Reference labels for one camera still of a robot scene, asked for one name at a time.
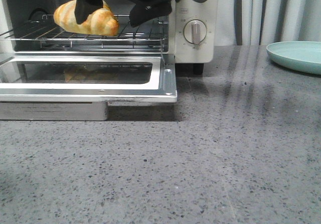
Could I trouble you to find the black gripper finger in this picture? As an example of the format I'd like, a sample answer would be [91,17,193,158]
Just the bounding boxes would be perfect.
[129,2,172,27]
[75,0,103,25]

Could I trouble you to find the golden croissant bread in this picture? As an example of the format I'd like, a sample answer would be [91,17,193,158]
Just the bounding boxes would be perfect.
[54,0,119,36]

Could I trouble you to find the lower oven timer knob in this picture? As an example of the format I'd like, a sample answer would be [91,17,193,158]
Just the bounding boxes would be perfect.
[183,20,207,45]

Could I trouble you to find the white Toshiba toaster oven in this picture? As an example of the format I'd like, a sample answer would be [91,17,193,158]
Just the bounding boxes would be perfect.
[1,0,217,74]

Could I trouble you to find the grey pleated curtain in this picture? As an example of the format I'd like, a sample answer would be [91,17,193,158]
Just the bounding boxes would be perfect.
[215,0,320,46]

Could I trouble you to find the teal round plate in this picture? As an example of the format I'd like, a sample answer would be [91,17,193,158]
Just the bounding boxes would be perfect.
[266,41,320,75]

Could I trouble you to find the wire oven rack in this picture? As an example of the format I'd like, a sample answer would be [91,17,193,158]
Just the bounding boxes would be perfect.
[1,15,169,51]

